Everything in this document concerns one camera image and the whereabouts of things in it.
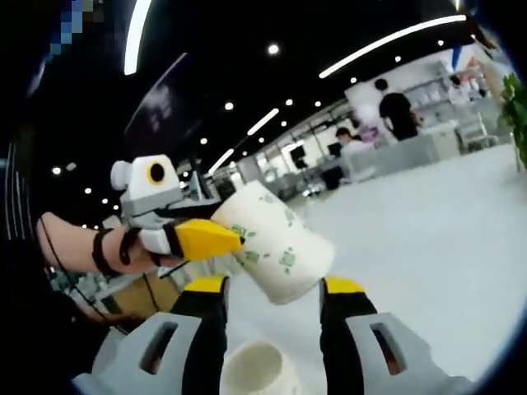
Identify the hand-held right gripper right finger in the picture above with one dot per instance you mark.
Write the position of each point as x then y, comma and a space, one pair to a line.
346, 341

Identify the green printed paper cup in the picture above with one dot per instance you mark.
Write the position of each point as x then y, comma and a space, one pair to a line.
280, 247

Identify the person's black striped shirt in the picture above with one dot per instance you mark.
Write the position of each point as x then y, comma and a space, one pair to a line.
33, 329

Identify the white paper cup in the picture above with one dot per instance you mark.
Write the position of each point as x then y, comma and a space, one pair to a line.
257, 370

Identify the green potted plant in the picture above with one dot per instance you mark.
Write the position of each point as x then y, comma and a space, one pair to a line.
514, 115

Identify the brown wooden cabinet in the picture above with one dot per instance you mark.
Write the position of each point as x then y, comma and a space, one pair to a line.
140, 294

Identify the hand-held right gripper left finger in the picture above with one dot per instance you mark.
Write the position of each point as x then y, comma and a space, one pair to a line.
201, 337

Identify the person's left hand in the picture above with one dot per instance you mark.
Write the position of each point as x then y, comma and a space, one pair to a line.
133, 257

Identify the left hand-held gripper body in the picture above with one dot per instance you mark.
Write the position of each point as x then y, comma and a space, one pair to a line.
148, 185

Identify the black wristband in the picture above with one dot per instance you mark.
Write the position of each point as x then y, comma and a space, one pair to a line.
103, 251

